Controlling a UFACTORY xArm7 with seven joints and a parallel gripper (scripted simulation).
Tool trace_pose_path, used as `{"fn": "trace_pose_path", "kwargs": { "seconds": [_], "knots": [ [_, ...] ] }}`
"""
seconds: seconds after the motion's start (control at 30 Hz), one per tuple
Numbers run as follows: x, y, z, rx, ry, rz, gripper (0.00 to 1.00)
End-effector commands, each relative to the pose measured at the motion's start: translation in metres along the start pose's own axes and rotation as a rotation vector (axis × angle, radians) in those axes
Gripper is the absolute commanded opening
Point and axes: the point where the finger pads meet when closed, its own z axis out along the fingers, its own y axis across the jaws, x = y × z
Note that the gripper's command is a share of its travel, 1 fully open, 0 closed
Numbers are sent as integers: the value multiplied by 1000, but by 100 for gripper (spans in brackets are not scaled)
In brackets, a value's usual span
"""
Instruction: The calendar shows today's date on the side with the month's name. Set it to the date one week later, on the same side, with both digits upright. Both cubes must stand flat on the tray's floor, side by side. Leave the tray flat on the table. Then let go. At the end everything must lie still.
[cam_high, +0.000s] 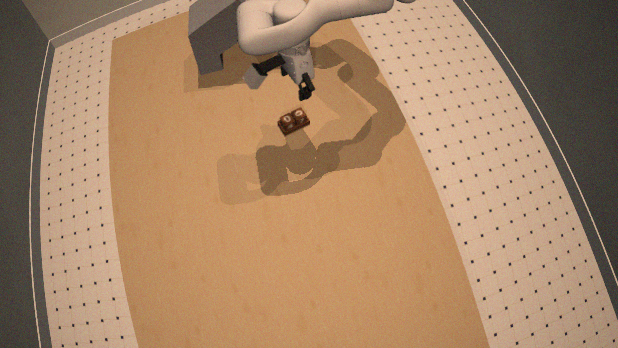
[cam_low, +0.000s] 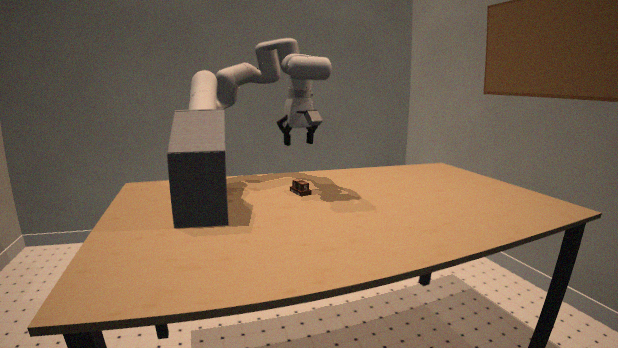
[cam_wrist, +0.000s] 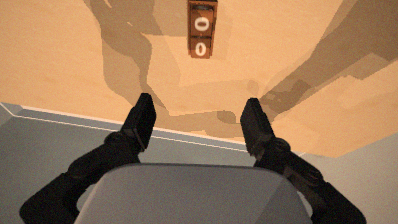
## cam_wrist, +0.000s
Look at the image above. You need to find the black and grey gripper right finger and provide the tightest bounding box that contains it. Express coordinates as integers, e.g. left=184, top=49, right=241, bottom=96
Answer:
left=240, top=98, right=367, bottom=224

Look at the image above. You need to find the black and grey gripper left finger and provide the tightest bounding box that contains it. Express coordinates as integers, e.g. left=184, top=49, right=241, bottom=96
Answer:
left=19, top=93, right=157, bottom=224

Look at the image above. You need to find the brown shallow tray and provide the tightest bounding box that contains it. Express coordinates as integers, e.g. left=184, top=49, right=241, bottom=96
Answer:
left=187, top=0, right=218, bottom=56

